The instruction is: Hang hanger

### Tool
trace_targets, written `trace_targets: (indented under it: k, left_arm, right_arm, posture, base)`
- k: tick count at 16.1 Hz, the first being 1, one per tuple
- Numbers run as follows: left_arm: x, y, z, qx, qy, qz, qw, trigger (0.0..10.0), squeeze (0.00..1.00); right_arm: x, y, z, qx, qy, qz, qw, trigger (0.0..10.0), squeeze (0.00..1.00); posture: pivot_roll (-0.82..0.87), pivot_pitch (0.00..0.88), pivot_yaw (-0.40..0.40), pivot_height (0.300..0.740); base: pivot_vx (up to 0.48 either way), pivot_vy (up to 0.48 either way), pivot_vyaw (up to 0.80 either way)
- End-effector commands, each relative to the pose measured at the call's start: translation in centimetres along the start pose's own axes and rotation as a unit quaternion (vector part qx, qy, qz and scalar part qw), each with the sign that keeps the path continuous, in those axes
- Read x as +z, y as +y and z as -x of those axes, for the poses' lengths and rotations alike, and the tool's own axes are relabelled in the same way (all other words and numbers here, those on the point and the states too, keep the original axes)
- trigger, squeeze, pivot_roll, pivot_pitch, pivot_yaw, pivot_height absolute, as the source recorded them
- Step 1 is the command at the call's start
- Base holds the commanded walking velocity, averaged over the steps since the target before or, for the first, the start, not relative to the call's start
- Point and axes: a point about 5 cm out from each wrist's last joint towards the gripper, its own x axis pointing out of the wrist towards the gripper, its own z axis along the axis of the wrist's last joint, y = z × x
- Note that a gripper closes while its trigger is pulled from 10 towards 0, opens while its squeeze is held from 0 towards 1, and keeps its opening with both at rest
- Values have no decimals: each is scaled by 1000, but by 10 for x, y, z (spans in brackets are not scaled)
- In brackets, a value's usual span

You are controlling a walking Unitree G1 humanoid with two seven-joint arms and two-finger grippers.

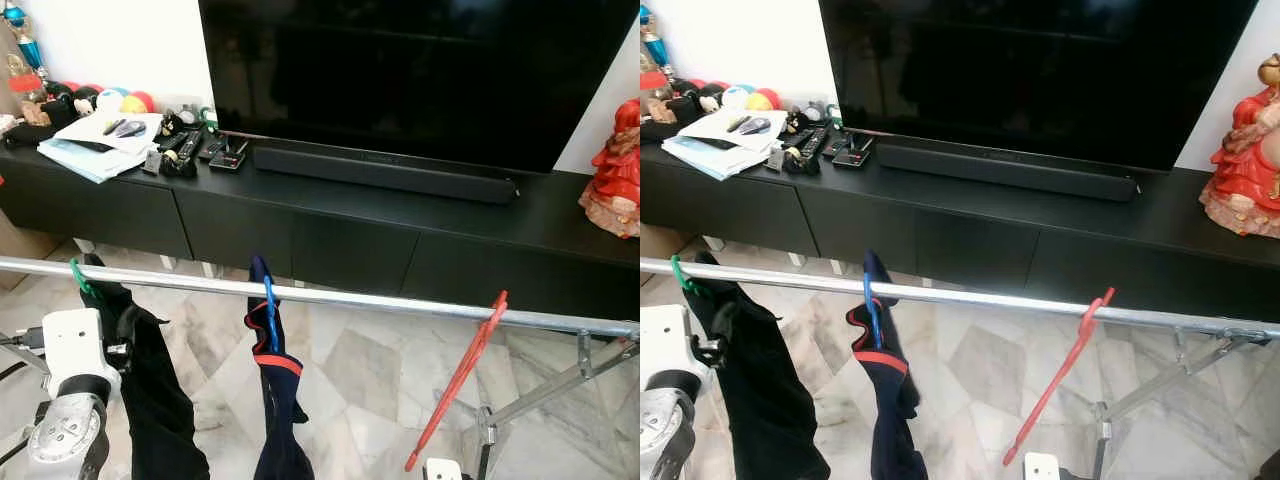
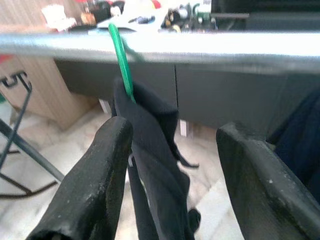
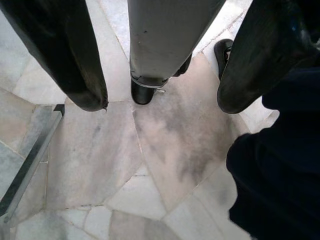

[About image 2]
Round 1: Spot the black TV cabinet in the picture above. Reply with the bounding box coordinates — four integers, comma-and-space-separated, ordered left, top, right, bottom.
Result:
53, 23, 320, 138

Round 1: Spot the silver metal clothes rack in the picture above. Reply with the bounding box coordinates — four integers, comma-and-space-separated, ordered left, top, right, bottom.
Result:
0, 31, 320, 182

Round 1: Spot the black garment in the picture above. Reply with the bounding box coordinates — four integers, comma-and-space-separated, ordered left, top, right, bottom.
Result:
111, 77, 202, 240

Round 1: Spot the black tape dispenser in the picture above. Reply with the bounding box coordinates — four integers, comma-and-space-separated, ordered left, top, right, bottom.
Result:
159, 7, 183, 33

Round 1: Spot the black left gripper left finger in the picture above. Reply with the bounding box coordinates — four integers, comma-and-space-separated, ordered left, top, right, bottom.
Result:
26, 116, 134, 240

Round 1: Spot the light wooden cabinet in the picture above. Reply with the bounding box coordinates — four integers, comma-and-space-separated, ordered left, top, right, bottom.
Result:
0, 0, 100, 131

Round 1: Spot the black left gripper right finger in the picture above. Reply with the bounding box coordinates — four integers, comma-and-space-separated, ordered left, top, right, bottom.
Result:
216, 121, 320, 240

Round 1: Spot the stack of white papers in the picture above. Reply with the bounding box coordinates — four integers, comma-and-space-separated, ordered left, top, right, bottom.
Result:
96, 14, 157, 33

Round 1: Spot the black television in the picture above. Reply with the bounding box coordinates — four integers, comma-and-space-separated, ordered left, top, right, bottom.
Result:
211, 0, 320, 15

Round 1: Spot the green and white container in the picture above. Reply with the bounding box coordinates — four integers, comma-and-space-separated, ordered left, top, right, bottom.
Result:
191, 1, 211, 16

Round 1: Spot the navy shirt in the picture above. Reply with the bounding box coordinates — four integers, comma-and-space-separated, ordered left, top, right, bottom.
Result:
266, 86, 320, 198

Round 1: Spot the marble top folding table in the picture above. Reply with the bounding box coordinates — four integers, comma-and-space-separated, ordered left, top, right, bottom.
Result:
0, 53, 60, 200

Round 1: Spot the black plush ball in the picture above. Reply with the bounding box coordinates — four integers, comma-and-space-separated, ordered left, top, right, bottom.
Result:
96, 0, 126, 19

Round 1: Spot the white tissue pack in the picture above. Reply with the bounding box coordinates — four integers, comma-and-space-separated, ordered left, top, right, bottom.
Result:
41, 5, 77, 32

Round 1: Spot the green plastic hanger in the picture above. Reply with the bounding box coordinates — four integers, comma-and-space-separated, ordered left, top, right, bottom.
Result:
107, 22, 145, 105

